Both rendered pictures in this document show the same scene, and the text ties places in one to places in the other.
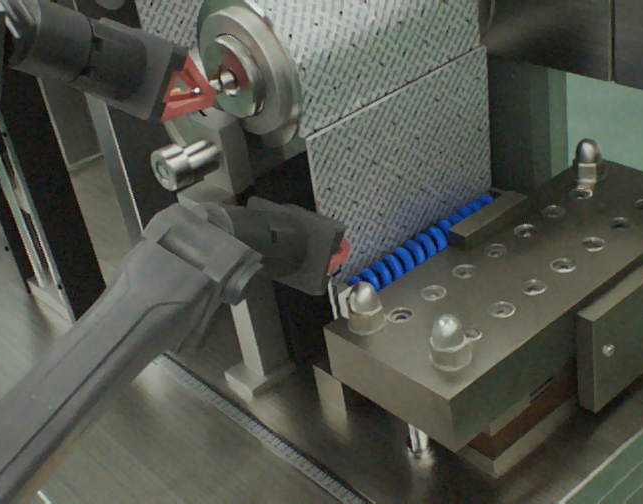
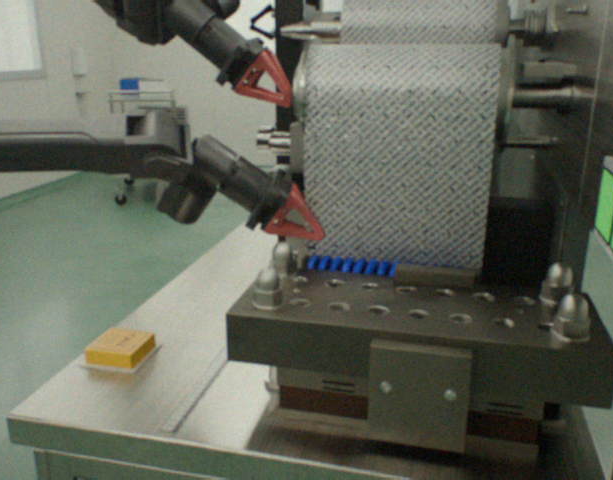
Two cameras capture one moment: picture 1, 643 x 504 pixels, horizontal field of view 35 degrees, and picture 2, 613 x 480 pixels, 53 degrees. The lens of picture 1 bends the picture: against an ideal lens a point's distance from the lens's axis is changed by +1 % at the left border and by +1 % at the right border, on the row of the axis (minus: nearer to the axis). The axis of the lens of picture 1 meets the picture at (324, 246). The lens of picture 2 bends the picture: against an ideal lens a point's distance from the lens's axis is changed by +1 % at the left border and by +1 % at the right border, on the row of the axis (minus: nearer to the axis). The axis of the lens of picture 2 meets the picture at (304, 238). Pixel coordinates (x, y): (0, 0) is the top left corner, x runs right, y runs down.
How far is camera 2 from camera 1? 0.73 m
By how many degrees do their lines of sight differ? 47
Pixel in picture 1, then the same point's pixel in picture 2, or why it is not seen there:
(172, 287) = (101, 132)
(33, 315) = not seen: hidden behind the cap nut
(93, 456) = (193, 293)
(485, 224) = (418, 271)
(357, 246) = (332, 238)
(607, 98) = not seen: outside the picture
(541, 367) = (326, 358)
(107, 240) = not seen: hidden behind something
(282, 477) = (214, 345)
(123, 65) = (219, 47)
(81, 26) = (202, 16)
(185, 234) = (146, 122)
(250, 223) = (217, 154)
